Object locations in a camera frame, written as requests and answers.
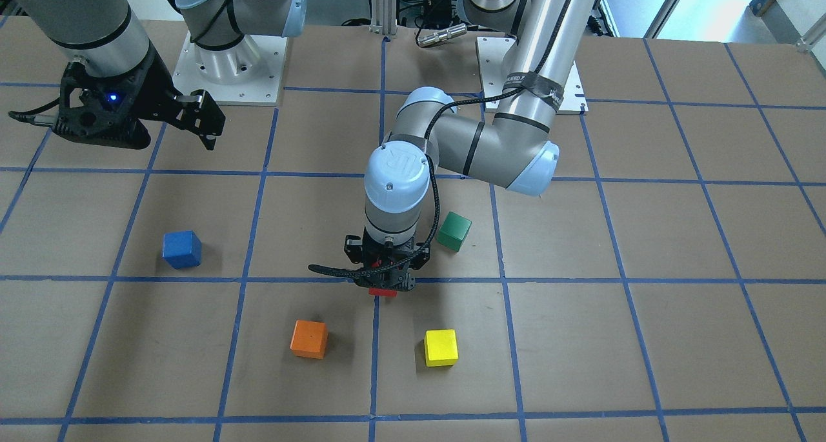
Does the black electronics box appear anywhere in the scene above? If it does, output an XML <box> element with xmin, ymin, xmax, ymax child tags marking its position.
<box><xmin>422</xmin><ymin>0</ymin><xmax>454</xmax><ymax>28</ymax></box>

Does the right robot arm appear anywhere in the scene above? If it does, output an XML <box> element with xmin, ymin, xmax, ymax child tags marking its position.
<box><xmin>8</xmin><ymin>0</ymin><xmax>307</xmax><ymax>150</ymax></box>

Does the yellow wooden block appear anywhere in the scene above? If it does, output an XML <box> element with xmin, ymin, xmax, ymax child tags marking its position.
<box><xmin>424</xmin><ymin>328</ymin><xmax>459</xmax><ymax>367</ymax></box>

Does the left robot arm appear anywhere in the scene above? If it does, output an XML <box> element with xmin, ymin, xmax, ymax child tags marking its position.
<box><xmin>310</xmin><ymin>0</ymin><xmax>598</xmax><ymax>292</ymax></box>

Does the red wooden block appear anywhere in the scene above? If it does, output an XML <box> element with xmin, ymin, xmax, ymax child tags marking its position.
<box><xmin>368</xmin><ymin>287</ymin><xmax>398</xmax><ymax>297</ymax></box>

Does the silver cylinder connector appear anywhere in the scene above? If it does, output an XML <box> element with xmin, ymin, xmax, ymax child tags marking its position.
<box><xmin>416</xmin><ymin>23</ymin><xmax>467</xmax><ymax>48</ymax></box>

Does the aluminium frame post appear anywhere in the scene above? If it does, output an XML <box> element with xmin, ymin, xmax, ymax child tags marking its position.
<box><xmin>368</xmin><ymin>0</ymin><xmax>398</xmax><ymax>39</ymax></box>

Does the green wooden block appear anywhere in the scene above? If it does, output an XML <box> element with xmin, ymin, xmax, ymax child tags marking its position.
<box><xmin>436</xmin><ymin>212</ymin><xmax>472</xmax><ymax>253</ymax></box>

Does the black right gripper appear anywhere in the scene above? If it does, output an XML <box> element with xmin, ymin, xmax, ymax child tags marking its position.
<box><xmin>51</xmin><ymin>46</ymin><xmax>225</xmax><ymax>151</ymax></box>

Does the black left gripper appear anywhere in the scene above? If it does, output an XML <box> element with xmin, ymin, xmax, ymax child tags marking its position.
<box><xmin>343</xmin><ymin>232</ymin><xmax>432</xmax><ymax>292</ymax></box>

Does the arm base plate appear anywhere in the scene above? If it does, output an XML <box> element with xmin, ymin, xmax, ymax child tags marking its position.
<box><xmin>477</xmin><ymin>36</ymin><xmax>589</xmax><ymax>115</ymax></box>
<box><xmin>173</xmin><ymin>34</ymin><xmax>291</xmax><ymax>106</ymax></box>

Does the blue wooden block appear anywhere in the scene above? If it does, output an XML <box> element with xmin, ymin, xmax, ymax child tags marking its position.
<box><xmin>161</xmin><ymin>230</ymin><xmax>203</xmax><ymax>270</ymax></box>

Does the orange wooden block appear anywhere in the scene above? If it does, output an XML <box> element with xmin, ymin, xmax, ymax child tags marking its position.
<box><xmin>290</xmin><ymin>319</ymin><xmax>328</xmax><ymax>359</ymax></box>

